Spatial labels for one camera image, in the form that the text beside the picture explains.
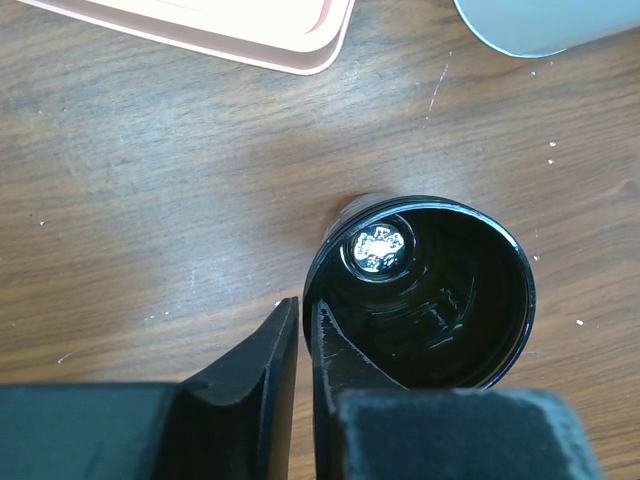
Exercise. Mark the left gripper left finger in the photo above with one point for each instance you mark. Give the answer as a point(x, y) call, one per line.
point(231, 420)

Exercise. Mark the white cylindrical container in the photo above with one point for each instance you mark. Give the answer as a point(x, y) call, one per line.
point(538, 28)

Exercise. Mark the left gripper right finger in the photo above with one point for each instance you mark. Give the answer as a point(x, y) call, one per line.
point(368, 427)

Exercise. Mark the pink plastic tray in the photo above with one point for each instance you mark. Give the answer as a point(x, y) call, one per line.
point(296, 37)

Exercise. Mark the black plastic cup stack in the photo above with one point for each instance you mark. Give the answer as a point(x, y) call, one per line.
point(431, 292)

